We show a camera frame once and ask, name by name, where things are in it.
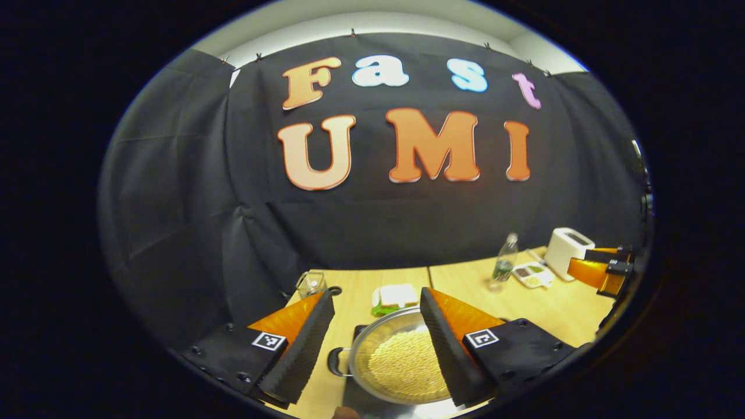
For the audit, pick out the sandwich with lettuce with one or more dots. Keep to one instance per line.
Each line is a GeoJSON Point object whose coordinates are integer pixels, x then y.
{"type": "Point", "coordinates": [396, 295]}

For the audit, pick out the pile of yellow soybeans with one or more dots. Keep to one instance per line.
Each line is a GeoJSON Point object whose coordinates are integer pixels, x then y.
{"type": "Point", "coordinates": [401, 366]}

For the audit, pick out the black induction cooktop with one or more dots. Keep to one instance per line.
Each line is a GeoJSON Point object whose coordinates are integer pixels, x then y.
{"type": "Point", "coordinates": [355, 396]}

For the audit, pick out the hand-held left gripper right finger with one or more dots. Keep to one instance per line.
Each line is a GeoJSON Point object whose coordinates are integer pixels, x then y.
{"type": "Point", "coordinates": [445, 349]}

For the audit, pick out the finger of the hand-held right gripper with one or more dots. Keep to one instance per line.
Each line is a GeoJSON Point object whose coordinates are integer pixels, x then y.
{"type": "Point", "coordinates": [608, 254]}
{"type": "Point", "coordinates": [591, 272]}

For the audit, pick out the black backdrop cloth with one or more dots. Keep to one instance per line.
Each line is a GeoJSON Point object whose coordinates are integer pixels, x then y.
{"type": "Point", "coordinates": [407, 221]}

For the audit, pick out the clear plastic water bottle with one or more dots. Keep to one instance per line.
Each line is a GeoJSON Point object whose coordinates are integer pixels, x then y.
{"type": "Point", "coordinates": [503, 267]}

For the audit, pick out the white divided bean dish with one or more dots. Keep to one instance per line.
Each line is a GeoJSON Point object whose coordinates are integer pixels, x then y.
{"type": "Point", "coordinates": [532, 275]}

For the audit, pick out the white toaster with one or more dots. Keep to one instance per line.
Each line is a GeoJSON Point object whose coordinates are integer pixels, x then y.
{"type": "Point", "coordinates": [564, 250]}

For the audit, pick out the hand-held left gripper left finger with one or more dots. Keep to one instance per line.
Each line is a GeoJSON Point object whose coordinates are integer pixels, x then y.
{"type": "Point", "coordinates": [302, 352]}

